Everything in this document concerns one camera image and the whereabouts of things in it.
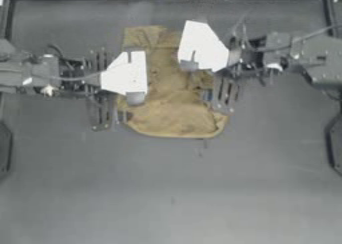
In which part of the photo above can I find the black side bracket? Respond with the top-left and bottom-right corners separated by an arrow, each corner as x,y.
326,114 -> 342,176
0,120 -> 13,181

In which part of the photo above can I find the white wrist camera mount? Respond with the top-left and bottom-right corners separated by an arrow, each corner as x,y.
99,50 -> 150,106
176,19 -> 231,73

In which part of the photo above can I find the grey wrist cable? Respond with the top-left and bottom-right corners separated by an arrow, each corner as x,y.
252,23 -> 342,52
57,70 -> 107,83

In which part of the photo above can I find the tan camouflage t-shirt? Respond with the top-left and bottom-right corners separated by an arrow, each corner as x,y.
115,25 -> 231,139

